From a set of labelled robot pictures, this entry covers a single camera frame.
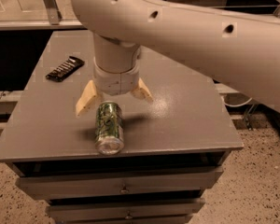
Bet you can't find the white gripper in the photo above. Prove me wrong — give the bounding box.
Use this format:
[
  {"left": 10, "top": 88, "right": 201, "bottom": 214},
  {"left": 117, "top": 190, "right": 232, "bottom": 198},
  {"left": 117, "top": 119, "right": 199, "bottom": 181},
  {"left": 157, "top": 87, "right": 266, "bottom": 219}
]
[{"left": 76, "top": 64, "right": 153, "bottom": 118}]

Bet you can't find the black snack bar wrapper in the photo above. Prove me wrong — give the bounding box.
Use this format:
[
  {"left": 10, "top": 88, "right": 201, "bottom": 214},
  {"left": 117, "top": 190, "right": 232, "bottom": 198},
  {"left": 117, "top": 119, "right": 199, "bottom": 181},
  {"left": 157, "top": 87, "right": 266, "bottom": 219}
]
[{"left": 46, "top": 56, "right": 85, "bottom": 82}]

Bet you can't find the grey top drawer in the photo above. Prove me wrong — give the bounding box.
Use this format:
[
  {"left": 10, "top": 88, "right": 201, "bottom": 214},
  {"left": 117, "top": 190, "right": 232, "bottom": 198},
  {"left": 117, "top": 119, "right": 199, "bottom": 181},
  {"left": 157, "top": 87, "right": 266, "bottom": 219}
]
[{"left": 16, "top": 166, "right": 223, "bottom": 200}]

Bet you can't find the green drink can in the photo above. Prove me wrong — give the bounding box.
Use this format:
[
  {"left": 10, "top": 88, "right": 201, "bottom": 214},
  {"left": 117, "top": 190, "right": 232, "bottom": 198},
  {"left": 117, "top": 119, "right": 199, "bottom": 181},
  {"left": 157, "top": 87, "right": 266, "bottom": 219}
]
[{"left": 95, "top": 101, "right": 124, "bottom": 155}]

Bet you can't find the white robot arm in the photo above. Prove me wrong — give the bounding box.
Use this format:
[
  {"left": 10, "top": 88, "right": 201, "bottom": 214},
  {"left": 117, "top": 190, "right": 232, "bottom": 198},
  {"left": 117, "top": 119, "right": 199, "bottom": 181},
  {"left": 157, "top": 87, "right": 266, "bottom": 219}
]
[{"left": 72, "top": 0, "right": 280, "bottom": 113}]

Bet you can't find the grey drawer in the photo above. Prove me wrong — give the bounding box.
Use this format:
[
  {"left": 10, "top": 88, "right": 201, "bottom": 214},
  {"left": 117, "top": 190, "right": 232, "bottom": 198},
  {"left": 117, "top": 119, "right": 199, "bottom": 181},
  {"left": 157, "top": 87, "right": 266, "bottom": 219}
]
[
  {"left": 46, "top": 198, "right": 204, "bottom": 221},
  {"left": 16, "top": 166, "right": 223, "bottom": 200}
]

